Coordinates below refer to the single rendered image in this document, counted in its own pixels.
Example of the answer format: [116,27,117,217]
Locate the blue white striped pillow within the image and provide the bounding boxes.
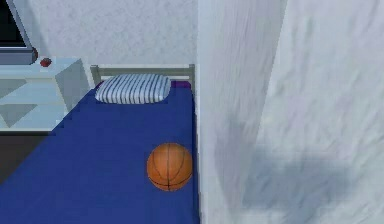
[94,73,172,105]

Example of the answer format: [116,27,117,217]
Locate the pale blue chest of drawers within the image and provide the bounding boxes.
[0,57,92,133]

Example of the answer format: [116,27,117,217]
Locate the orange basketball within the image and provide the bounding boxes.
[146,142,194,192]

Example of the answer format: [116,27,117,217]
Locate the blue bed with grey frame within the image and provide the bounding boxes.
[0,63,201,224]

